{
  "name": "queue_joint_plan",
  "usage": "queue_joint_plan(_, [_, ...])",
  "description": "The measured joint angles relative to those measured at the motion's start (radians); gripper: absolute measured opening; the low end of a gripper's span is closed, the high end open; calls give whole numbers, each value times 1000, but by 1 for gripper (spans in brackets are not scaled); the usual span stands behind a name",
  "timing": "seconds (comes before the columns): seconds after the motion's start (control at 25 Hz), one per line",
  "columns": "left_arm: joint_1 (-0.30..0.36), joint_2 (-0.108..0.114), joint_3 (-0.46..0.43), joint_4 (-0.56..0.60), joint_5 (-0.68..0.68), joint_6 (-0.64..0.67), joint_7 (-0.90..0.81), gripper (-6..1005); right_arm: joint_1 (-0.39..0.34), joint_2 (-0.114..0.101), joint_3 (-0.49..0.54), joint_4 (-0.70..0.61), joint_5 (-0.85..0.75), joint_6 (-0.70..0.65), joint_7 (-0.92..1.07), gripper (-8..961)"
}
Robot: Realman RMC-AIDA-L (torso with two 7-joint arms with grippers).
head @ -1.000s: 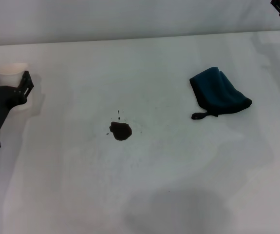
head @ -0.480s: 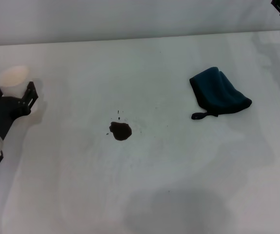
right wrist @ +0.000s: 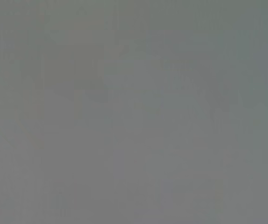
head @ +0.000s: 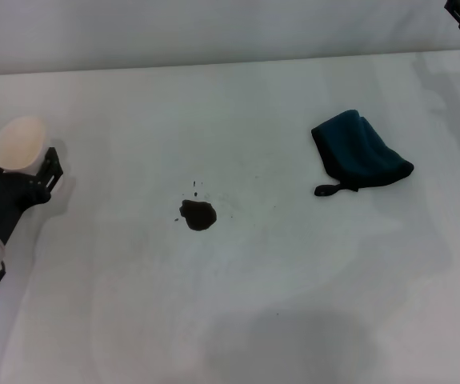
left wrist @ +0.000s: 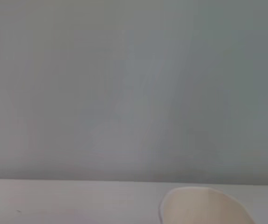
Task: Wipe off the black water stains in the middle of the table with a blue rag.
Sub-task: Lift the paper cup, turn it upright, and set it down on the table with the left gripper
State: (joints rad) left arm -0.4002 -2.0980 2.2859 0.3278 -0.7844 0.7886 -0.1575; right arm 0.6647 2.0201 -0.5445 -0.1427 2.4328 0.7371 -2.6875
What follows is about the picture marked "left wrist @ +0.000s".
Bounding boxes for white paper cup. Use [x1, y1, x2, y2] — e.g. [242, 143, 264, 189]
[158, 186, 257, 224]

